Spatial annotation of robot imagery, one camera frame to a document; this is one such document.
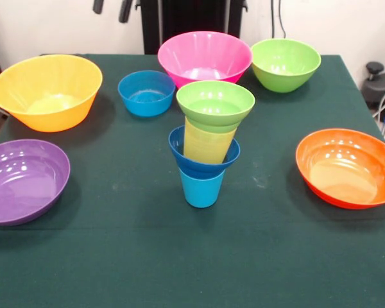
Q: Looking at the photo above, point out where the shallow orange plastic bowl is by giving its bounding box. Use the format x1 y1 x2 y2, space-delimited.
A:
295 128 385 210

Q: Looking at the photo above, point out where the large green plastic bowl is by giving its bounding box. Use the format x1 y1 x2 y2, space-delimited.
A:
250 38 322 94

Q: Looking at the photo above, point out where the dark green tablecloth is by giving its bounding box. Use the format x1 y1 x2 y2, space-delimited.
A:
0 53 385 308

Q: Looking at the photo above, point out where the shallow purple plastic bowl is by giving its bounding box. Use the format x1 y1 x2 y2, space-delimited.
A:
0 139 71 227

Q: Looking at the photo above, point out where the translucent yellow plastic cup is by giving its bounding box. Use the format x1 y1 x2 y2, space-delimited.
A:
182 117 237 166

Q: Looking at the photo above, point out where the translucent light blue bowl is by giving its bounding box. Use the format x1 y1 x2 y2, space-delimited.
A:
117 70 176 117

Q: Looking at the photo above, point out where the small dark blue bowl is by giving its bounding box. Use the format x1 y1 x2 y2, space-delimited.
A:
168 125 241 176

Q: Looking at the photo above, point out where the light blue plastic cup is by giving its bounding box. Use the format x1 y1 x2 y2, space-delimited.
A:
179 168 226 209

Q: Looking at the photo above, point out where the black knob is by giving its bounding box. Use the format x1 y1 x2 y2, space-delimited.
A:
365 62 385 81

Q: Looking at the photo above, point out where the large yellow plastic bowl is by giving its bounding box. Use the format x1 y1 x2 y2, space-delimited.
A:
0 54 104 133

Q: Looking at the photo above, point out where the black round base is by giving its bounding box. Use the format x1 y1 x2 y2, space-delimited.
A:
362 71 385 113

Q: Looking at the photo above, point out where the small green plastic bowl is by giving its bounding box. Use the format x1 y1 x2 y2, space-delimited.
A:
176 80 256 133

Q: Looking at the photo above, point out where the black wall cable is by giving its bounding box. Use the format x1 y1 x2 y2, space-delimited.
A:
266 0 278 42
277 0 287 41

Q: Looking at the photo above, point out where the large pink plastic bowl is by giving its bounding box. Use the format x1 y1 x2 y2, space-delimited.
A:
157 31 253 89

